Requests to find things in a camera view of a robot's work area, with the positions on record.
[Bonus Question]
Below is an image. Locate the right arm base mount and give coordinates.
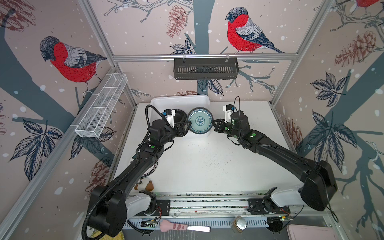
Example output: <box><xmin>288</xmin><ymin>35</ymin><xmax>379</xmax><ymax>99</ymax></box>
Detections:
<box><xmin>247</xmin><ymin>199</ymin><xmax>291</xmax><ymax>215</ymax></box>

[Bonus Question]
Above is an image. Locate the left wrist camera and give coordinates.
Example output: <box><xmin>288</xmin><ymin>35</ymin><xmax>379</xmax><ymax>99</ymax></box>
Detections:
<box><xmin>163</xmin><ymin>109</ymin><xmax>176</xmax><ymax>128</ymax></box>

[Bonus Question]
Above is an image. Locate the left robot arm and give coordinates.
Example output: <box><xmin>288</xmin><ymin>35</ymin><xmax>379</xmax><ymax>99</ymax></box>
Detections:
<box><xmin>81</xmin><ymin>108</ymin><xmax>192</xmax><ymax>240</ymax></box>

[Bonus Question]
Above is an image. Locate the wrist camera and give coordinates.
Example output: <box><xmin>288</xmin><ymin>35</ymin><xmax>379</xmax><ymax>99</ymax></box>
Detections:
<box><xmin>223</xmin><ymin>104</ymin><xmax>236</xmax><ymax>123</ymax></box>
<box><xmin>163</xmin><ymin>109</ymin><xmax>176</xmax><ymax>128</ymax></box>

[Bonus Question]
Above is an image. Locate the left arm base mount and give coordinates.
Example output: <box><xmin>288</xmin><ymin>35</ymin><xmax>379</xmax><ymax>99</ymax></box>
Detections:
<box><xmin>137</xmin><ymin>200</ymin><xmax>171</xmax><ymax>217</ymax></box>

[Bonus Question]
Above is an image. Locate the black hanging shelf basket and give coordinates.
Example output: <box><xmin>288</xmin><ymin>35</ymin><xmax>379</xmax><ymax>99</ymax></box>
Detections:
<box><xmin>174</xmin><ymin>58</ymin><xmax>239</xmax><ymax>80</ymax></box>

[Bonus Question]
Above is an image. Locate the white plastic bin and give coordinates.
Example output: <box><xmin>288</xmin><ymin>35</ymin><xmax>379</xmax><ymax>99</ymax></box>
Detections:
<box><xmin>151</xmin><ymin>95</ymin><xmax>211</xmax><ymax>114</ymax></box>

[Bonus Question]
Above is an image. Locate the yellow woven mat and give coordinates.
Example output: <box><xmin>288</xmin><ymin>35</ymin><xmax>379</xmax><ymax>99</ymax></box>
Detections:
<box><xmin>91</xmin><ymin>230</ymin><xmax>125</xmax><ymax>240</ymax></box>

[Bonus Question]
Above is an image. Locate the pink tray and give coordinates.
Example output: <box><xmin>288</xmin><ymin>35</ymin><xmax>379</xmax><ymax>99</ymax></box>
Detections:
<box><xmin>287</xmin><ymin>225</ymin><xmax>338</xmax><ymax>240</ymax></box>

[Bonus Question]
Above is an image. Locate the black plate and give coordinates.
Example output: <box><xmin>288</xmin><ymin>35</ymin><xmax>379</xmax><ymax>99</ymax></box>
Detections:
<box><xmin>174</xmin><ymin>109</ymin><xmax>188</xmax><ymax>124</ymax></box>

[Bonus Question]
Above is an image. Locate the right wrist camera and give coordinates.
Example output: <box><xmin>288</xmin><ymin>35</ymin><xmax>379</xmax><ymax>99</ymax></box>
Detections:
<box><xmin>223</xmin><ymin>104</ymin><xmax>236</xmax><ymax>123</ymax></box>

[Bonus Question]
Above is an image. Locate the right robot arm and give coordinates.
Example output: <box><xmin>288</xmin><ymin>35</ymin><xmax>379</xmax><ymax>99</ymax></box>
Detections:
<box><xmin>212</xmin><ymin>111</ymin><xmax>338</xmax><ymax>211</ymax></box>

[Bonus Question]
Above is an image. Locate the brown white plush toy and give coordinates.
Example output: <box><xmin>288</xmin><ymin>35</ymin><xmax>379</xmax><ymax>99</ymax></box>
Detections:
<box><xmin>134</xmin><ymin>178</ymin><xmax>155</xmax><ymax>192</ymax></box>

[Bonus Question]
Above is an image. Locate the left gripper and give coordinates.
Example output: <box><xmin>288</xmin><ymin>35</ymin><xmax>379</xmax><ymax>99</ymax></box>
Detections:
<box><xmin>159</xmin><ymin>120</ymin><xmax>192</xmax><ymax>146</ymax></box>

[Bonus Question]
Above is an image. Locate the white wire mesh basket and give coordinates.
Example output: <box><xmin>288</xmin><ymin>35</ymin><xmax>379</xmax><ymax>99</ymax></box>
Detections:
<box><xmin>75</xmin><ymin>73</ymin><xmax>128</xmax><ymax>138</ymax></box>

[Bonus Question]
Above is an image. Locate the teal patterned small plate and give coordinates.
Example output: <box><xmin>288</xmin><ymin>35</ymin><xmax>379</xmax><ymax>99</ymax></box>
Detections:
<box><xmin>187</xmin><ymin>108</ymin><xmax>213</xmax><ymax>135</ymax></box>

